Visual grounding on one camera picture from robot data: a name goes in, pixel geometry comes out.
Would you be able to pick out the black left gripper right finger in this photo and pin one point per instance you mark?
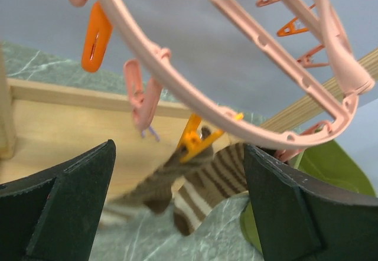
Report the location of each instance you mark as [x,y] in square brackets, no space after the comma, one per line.
[299,217]

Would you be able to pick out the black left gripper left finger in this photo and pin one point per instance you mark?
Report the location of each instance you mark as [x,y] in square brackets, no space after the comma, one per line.
[54,214]

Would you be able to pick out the brown striped sock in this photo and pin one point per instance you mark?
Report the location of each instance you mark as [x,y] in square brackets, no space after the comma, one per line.
[204,189]
[154,191]

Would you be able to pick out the purple plastic clip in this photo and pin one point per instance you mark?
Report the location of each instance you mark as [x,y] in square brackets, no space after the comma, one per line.
[152,131]

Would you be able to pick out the orange plastic clip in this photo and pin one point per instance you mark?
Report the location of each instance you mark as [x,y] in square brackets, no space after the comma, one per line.
[191,142]

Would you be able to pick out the pink plastic clip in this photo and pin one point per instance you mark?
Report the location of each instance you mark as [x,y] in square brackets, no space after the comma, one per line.
[286,155]

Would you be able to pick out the wooden hanger rack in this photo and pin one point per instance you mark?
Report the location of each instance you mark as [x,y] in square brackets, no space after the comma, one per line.
[60,112]

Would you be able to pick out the green plastic bin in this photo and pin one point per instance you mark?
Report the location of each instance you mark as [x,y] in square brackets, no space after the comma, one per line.
[328,163]

